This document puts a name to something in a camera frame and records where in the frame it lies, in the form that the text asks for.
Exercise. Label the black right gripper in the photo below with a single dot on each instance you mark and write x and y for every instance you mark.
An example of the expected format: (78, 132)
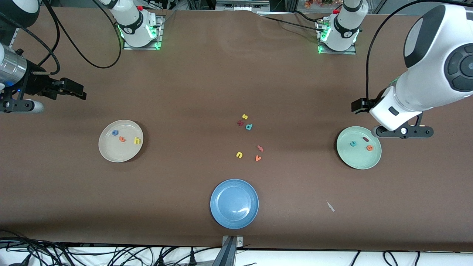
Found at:
(37, 85)

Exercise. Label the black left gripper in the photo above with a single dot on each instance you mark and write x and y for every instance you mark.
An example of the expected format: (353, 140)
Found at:
(363, 104)

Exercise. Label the orange foam letter e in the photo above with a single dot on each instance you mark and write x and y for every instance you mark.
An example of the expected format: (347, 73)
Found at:
(368, 148)

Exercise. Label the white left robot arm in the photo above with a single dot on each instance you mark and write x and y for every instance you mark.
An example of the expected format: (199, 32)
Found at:
(432, 62)

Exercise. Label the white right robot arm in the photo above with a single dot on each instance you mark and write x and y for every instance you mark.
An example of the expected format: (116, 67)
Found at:
(135, 27)

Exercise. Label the green round plate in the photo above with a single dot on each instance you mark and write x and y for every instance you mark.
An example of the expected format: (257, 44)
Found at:
(356, 159)

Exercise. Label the beige round plate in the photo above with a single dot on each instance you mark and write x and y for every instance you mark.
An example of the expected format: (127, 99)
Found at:
(114, 151)

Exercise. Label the white paper scrap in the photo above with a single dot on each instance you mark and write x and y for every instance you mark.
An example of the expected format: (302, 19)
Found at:
(330, 206)

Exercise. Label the salmon pink foam letter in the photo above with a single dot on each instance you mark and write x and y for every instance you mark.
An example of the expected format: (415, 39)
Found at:
(260, 148)

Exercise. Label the teal foam letter d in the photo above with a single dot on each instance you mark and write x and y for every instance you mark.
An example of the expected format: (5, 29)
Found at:
(247, 127)

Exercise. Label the brown table cover sheet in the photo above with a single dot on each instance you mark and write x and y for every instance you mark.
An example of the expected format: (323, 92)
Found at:
(236, 81)

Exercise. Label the yellow foam letter u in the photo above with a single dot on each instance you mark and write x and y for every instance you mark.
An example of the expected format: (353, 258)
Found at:
(237, 155)

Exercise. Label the grey metal box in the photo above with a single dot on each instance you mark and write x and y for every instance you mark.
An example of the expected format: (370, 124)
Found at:
(242, 4)

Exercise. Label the blue round plate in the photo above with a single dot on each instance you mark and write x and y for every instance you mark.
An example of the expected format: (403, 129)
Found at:
(234, 204)

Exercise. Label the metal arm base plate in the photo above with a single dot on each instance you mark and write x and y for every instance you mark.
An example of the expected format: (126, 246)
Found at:
(351, 51)
(127, 46)

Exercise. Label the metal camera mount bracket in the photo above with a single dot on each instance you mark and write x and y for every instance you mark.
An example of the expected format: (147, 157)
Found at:
(230, 251)

